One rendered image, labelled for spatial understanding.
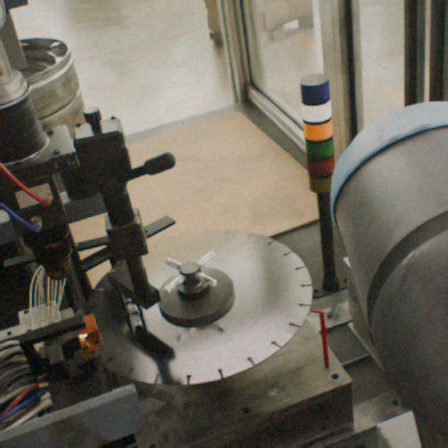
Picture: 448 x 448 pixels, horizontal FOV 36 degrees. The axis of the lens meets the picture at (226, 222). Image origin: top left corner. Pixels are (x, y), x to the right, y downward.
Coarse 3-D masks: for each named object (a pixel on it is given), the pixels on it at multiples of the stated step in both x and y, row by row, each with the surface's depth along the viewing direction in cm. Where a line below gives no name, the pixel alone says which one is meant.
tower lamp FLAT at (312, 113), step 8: (304, 104) 103; (312, 104) 102; (320, 104) 102; (328, 104) 103; (304, 112) 104; (312, 112) 103; (320, 112) 103; (328, 112) 104; (304, 120) 105; (312, 120) 104; (320, 120) 103
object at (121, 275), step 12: (132, 264) 86; (144, 264) 88; (108, 276) 93; (120, 276) 93; (132, 276) 88; (144, 276) 88; (120, 288) 92; (132, 288) 90; (144, 288) 89; (156, 288) 89; (120, 300) 94; (144, 300) 88; (156, 300) 90
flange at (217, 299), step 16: (208, 272) 99; (224, 272) 99; (160, 288) 98; (176, 288) 97; (208, 288) 95; (224, 288) 96; (160, 304) 95; (176, 304) 95; (192, 304) 94; (208, 304) 94; (224, 304) 93; (176, 320) 93; (192, 320) 92
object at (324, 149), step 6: (330, 138) 106; (306, 144) 107; (312, 144) 106; (318, 144) 106; (324, 144) 106; (330, 144) 107; (306, 150) 108; (312, 150) 107; (318, 150) 106; (324, 150) 106; (330, 150) 107; (312, 156) 107; (318, 156) 107; (324, 156) 107
